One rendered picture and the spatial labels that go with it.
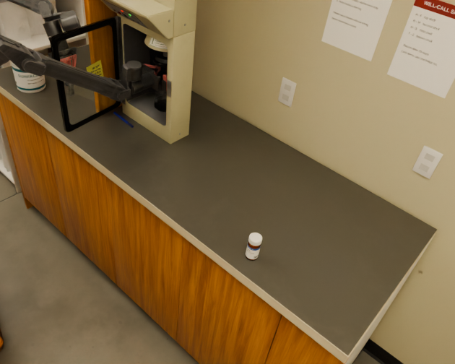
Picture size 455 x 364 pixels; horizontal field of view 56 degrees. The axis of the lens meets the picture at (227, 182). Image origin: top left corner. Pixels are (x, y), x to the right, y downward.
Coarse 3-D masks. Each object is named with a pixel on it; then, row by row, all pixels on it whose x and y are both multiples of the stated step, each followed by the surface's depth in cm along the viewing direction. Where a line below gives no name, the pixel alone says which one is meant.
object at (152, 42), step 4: (148, 36) 167; (144, 40) 170; (148, 40) 167; (152, 40) 165; (156, 40) 164; (148, 44) 167; (152, 44) 165; (156, 44) 165; (160, 44) 164; (164, 44) 164; (152, 48) 166; (156, 48) 165; (160, 48) 165; (164, 48) 165
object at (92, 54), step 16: (64, 32) 151; (96, 32) 163; (112, 32) 169; (64, 48) 154; (80, 48) 160; (96, 48) 166; (112, 48) 173; (80, 64) 163; (96, 64) 170; (112, 64) 177; (80, 96) 170; (96, 96) 178; (80, 112) 174; (96, 112) 182; (64, 128) 172
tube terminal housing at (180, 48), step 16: (160, 0) 149; (176, 0) 145; (192, 0) 151; (176, 16) 149; (192, 16) 155; (144, 32) 162; (176, 32) 153; (192, 32) 159; (176, 48) 157; (192, 48) 164; (176, 64) 162; (192, 64) 168; (176, 80) 166; (176, 96) 171; (128, 112) 195; (176, 112) 176; (160, 128) 183; (176, 128) 181
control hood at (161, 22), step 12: (108, 0) 151; (120, 0) 148; (132, 0) 149; (144, 0) 150; (132, 12) 146; (144, 12) 142; (156, 12) 143; (168, 12) 145; (144, 24) 151; (156, 24) 144; (168, 24) 148; (168, 36) 151
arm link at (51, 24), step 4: (44, 20) 159; (48, 20) 159; (52, 20) 158; (56, 20) 159; (60, 20) 159; (44, 24) 158; (48, 24) 157; (52, 24) 158; (56, 24) 159; (44, 28) 159; (48, 28) 158; (52, 28) 158; (56, 28) 159; (60, 28) 160; (48, 32) 159; (52, 32) 159; (56, 32) 159; (60, 32) 160; (48, 36) 160
